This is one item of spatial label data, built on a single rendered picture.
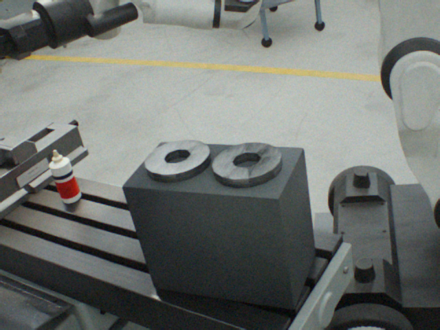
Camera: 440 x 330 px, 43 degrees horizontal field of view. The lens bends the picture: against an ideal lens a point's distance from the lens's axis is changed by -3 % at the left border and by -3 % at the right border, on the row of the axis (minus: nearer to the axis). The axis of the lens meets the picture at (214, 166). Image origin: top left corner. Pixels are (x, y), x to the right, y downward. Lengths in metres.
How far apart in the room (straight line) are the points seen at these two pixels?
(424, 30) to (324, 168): 1.71
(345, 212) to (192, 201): 0.80
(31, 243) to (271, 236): 0.51
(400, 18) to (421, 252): 0.56
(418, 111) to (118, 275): 0.62
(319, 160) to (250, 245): 2.11
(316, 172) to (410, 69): 1.69
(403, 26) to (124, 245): 0.64
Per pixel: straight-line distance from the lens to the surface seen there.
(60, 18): 1.03
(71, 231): 1.07
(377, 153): 2.85
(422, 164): 1.26
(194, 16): 1.06
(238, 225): 0.73
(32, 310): 1.04
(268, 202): 0.69
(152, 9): 1.06
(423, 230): 1.46
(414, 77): 1.11
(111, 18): 1.05
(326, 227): 1.75
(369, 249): 1.37
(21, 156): 1.21
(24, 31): 0.99
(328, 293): 0.86
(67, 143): 1.28
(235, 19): 1.07
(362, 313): 1.22
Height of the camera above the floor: 1.48
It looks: 30 degrees down
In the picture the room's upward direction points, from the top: 12 degrees counter-clockwise
